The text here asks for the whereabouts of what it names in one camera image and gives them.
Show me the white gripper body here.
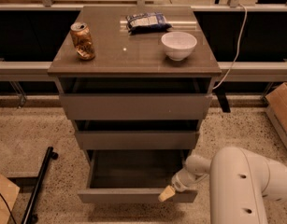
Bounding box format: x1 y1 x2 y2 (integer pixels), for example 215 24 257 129
171 168 196 192

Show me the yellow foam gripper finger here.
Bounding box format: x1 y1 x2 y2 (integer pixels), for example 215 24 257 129
158 185 176 202

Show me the grey bottom drawer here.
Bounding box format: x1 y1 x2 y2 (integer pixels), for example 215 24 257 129
78 149 190 203

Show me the grey drawer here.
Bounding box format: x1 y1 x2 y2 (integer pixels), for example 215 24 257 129
59 77 213 121
78 149 190 203
75 119 199 150

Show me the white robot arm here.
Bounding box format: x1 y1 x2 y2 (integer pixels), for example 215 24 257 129
158 147 287 224

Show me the grey middle drawer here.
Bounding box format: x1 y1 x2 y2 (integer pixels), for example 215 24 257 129
75 119 199 150

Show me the grey top drawer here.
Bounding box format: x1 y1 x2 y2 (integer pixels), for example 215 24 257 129
59 77 213 121

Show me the cardboard box right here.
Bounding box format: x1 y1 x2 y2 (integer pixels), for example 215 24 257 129
265 82 287 149

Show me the white ceramic bowl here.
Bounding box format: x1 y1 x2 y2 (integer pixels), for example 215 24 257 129
161 32 197 61

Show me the wooden board left corner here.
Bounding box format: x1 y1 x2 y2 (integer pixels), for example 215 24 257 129
0 174 20 224

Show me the blue white snack bag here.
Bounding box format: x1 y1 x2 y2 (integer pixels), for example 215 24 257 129
125 12 172 34

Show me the crushed golden soda can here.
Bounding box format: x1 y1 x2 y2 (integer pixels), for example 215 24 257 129
70 22 95 61

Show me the black bracket behind cabinet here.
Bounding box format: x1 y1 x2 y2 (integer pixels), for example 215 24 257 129
213 84 231 113

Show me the metal guard rail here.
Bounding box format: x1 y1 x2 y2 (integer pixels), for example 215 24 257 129
0 62 287 82

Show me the white cable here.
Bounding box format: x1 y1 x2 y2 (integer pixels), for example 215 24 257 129
212 4 248 91

